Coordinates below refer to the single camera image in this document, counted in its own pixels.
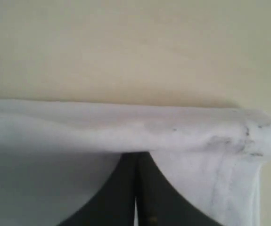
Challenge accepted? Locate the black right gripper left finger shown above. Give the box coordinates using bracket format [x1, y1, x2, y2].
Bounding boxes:
[60, 153, 138, 226]

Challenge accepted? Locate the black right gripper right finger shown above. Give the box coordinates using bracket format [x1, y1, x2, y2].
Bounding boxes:
[135, 152, 218, 226]

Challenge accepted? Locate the white t-shirt red Chinese lettering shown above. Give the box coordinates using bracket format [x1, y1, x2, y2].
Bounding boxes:
[0, 99, 271, 226]

